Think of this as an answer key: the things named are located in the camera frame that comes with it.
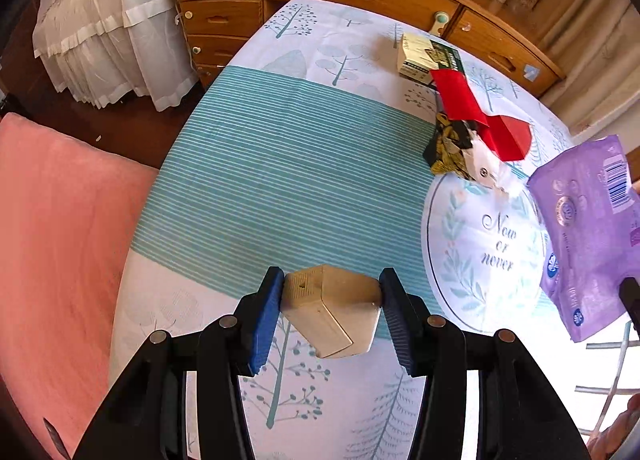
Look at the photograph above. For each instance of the pink pyjama legs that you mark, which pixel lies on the pink pyjama legs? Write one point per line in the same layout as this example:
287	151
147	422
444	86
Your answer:
606	443

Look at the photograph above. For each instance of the cream lace furniture cover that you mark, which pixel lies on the cream lace furniture cover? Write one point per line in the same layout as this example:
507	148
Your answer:
100	50

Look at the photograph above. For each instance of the pink bed blanket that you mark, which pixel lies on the pink bed blanket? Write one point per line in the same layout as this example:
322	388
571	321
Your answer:
68	214

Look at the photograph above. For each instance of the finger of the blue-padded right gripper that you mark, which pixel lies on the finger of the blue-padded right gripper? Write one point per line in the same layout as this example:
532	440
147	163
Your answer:
630	297

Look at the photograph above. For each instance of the crumpled gold black wrapper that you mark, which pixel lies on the crumpled gold black wrapper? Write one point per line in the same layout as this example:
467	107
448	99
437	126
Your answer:
455	147

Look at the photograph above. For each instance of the beige curtain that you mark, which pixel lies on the beige curtain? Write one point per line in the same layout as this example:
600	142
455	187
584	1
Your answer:
596	44

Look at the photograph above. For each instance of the beige cardboard box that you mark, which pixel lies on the beige cardboard box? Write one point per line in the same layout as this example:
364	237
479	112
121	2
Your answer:
335	310

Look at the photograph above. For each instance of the purple plastic wrapper bag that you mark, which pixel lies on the purple plastic wrapper bag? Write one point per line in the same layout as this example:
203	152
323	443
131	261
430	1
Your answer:
591	213

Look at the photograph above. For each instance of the tree-print teal tablecloth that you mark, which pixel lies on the tree-print teal tablecloth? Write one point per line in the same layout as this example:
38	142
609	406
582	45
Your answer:
307	150

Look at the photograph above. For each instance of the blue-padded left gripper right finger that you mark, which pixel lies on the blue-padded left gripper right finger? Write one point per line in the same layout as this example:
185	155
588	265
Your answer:
521	416

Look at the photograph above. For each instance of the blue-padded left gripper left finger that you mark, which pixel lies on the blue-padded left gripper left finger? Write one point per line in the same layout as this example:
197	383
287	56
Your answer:
143	416

